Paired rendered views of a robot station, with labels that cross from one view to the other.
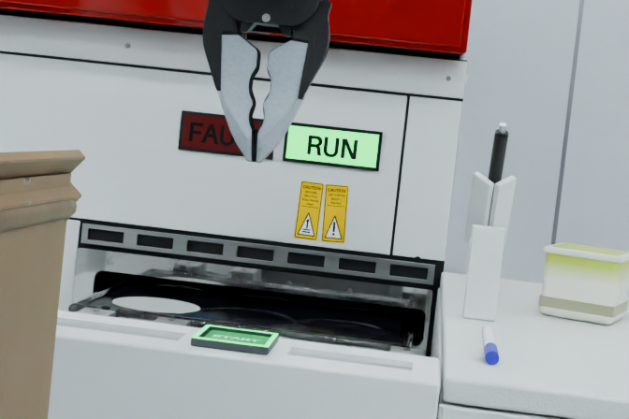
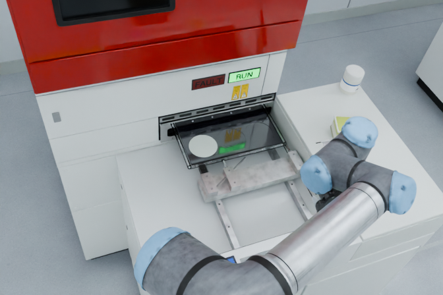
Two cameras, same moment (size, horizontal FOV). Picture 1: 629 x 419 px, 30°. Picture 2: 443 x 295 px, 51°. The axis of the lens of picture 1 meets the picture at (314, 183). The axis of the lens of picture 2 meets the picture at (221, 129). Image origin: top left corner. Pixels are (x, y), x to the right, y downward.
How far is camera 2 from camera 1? 131 cm
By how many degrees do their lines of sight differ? 53
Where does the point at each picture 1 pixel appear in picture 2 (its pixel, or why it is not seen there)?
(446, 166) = (279, 70)
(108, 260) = (171, 125)
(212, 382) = not seen: hidden behind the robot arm
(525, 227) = not seen: outside the picture
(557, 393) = (384, 232)
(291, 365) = not seen: hidden behind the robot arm
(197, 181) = (198, 96)
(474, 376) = (366, 234)
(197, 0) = (203, 58)
